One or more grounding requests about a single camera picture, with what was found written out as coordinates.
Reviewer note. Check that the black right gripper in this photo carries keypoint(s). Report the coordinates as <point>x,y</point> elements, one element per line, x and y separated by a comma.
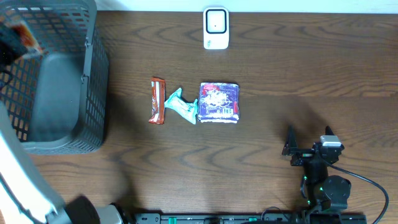
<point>291,148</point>

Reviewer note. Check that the purple tissue pack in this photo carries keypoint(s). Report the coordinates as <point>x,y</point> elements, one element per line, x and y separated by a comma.
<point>218,103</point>

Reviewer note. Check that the white barcode scanner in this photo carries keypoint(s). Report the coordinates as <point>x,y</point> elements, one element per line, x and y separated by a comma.
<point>215,28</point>

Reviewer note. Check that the grey plastic mesh basket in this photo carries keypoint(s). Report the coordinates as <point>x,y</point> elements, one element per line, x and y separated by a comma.
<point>59,27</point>

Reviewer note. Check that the red-brown chocolate bar wrapper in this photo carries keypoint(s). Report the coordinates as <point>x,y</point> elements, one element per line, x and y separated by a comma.
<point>158,101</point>

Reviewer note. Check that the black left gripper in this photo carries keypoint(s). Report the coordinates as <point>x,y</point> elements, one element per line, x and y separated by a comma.
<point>8,45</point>

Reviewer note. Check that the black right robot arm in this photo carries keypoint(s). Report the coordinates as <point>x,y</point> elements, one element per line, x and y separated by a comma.
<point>325,193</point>

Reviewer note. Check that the orange snack packet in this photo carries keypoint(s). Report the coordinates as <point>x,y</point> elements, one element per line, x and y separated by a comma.
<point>27,39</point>

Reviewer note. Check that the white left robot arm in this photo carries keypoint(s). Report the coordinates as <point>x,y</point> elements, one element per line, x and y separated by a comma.
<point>21,183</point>

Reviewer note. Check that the teal wet wipe packet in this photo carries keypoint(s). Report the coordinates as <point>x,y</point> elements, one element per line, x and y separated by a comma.
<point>186,110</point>

